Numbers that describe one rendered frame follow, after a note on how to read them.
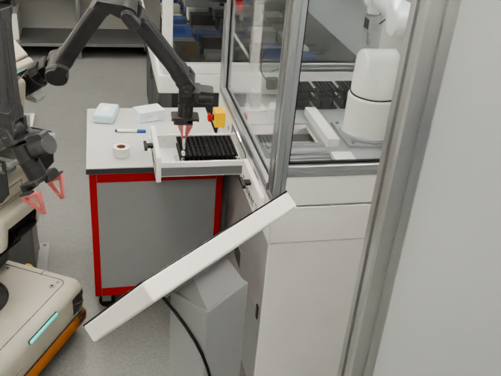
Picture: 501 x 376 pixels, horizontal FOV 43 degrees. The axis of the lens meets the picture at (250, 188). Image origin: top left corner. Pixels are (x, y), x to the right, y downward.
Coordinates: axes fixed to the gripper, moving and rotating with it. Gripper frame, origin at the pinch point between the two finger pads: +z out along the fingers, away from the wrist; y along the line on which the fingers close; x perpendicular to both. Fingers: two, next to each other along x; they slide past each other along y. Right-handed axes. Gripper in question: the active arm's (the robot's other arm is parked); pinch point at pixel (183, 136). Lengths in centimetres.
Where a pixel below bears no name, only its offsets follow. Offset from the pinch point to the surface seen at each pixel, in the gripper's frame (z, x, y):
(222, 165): 8.2, 6.8, -14.7
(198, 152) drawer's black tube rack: 6.2, 0.6, -6.0
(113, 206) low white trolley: 40, -14, 27
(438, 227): -64, 153, -20
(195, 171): 10.8, 7.6, -4.5
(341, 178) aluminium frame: -10, 47, -47
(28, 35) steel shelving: 93, -391, 114
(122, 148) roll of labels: 17.4, -22.7, 23.2
